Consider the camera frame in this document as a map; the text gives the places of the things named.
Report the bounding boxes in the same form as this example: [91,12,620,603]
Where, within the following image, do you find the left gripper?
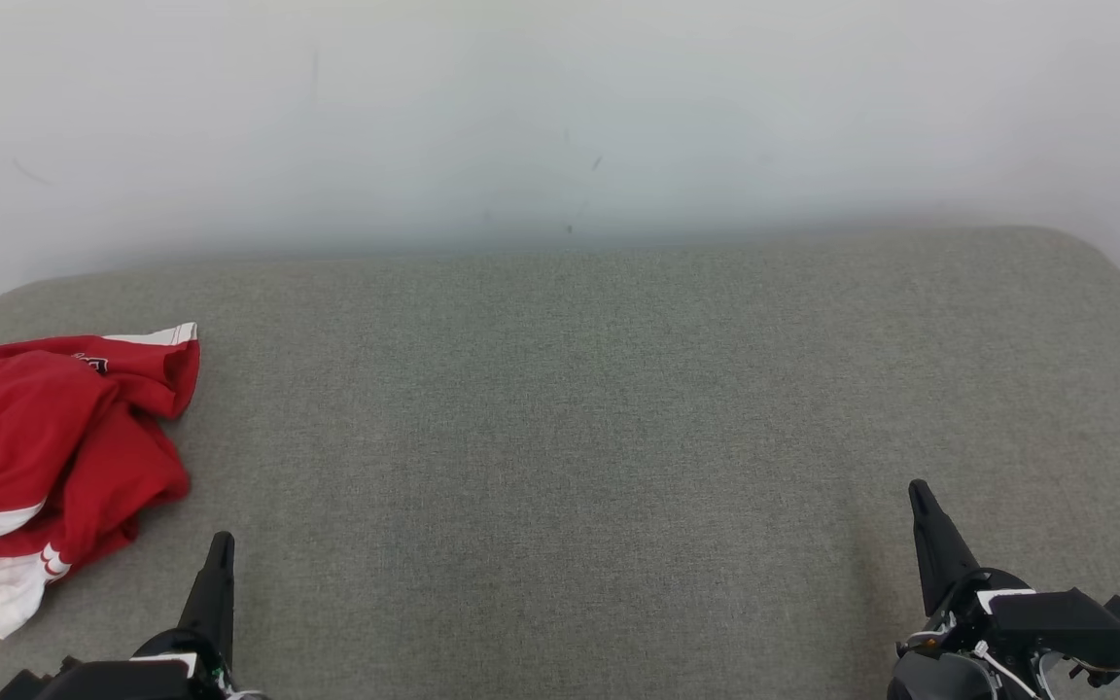
[0,531,236,700]

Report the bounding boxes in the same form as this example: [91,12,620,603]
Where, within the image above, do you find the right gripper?
[888,478,1044,700]

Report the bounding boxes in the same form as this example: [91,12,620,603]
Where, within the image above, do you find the red shorts with white stripe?
[0,323,201,545]

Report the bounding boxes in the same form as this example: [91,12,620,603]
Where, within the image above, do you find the grey fabric sofa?
[0,226,1120,700]

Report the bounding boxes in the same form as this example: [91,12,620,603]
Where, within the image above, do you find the red and white shirt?
[0,403,193,640]

